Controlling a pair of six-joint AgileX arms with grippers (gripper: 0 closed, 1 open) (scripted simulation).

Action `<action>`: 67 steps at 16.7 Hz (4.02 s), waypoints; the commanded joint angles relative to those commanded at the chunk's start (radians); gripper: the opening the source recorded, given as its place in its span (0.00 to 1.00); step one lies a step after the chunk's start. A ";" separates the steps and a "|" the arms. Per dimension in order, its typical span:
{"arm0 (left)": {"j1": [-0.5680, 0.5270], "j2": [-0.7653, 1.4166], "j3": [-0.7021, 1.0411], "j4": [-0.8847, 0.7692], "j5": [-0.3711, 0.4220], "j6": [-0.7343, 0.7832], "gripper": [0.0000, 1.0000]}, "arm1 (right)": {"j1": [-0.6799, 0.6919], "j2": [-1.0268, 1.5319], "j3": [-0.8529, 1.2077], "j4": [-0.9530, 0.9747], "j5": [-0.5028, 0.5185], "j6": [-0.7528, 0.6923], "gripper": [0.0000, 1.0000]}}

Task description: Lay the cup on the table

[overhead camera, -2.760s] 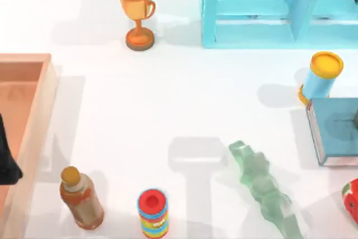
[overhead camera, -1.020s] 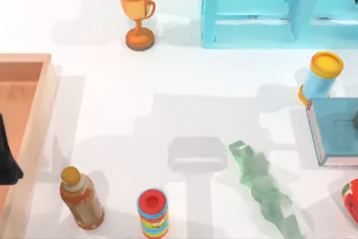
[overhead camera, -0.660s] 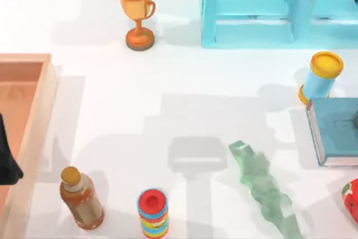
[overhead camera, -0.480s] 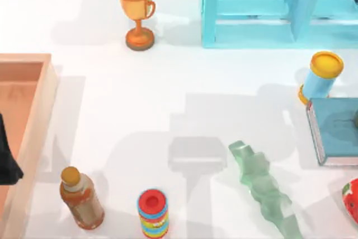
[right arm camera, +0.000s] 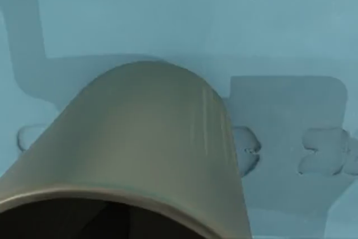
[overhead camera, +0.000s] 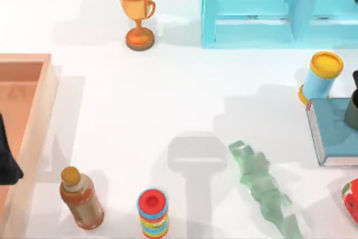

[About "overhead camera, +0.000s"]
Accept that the light blue rack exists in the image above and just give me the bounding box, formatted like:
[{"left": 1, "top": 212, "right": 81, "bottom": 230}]
[{"left": 200, "top": 0, "right": 358, "bottom": 49}]

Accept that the orange trophy cup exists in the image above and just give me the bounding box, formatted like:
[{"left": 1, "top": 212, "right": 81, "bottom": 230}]
[{"left": 116, "top": 0, "right": 157, "bottom": 51}]

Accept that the clear green glass bottle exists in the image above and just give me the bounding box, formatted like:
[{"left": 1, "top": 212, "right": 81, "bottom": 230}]
[{"left": 228, "top": 140, "right": 305, "bottom": 239}]

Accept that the brown bottle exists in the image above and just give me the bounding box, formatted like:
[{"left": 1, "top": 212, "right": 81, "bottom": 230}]
[{"left": 59, "top": 166, "right": 105, "bottom": 230}]

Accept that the blue can with yellow lid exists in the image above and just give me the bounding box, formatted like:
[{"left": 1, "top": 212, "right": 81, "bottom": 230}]
[{"left": 298, "top": 51, "right": 345, "bottom": 106}]

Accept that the salmon shallow box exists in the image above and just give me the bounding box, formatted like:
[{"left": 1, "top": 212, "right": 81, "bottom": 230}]
[{"left": 0, "top": 53, "right": 60, "bottom": 239}]

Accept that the teal book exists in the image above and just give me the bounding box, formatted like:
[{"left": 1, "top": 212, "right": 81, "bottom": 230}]
[{"left": 306, "top": 97, "right": 358, "bottom": 167}]

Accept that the dark grey cup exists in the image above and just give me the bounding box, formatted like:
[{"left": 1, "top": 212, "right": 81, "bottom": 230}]
[{"left": 344, "top": 70, "right": 358, "bottom": 128}]

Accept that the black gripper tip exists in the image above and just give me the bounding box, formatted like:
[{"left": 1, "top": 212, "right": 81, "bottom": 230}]
[{"left": 0, "top": 113, "right": 24, "bottom": 186}]

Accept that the red and green can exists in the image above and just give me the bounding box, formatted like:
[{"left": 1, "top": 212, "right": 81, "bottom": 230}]
[{"left": 341, "top": 177, "right": 358, "bottom": 224}]

